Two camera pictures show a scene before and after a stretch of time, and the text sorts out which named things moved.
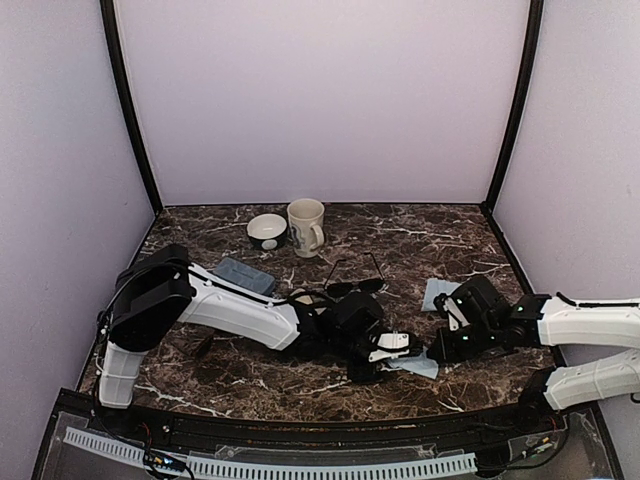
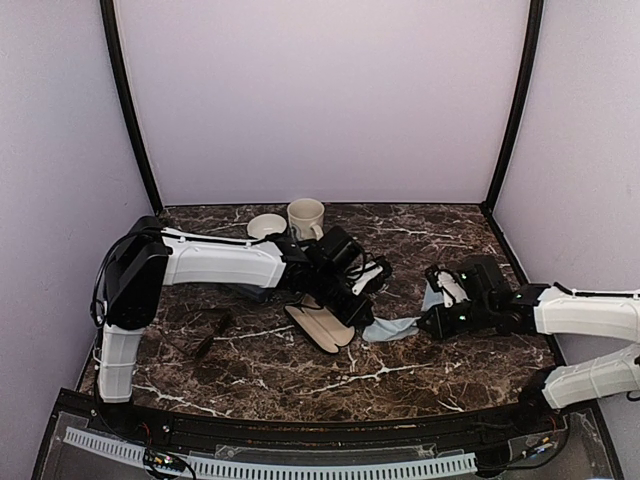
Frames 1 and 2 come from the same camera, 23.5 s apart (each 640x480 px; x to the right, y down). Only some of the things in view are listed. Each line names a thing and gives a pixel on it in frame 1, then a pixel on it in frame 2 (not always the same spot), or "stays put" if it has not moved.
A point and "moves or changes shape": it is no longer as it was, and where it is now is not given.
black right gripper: [447, 353] → [442, 330]
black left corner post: [107, 18] stays put
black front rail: [501, 424] stays put
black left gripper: [364, 376] → [351, 315]
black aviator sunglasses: [345, 288] moves or changes shape
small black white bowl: [267, 231] stays put
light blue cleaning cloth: [420, 364] → [388, 328]
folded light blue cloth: [434, 287] stays put
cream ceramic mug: [305, 217] stays put
